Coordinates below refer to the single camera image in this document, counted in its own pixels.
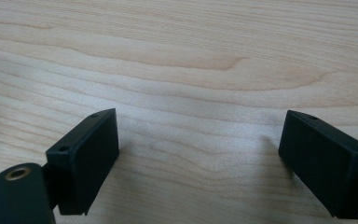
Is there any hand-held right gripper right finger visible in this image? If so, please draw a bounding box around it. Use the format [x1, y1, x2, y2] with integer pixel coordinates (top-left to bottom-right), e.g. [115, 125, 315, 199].
[278, 109, 358, 220]

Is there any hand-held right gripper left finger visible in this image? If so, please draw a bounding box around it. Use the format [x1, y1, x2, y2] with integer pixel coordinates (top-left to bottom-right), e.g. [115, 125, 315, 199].
[45, 107, 120, 217]

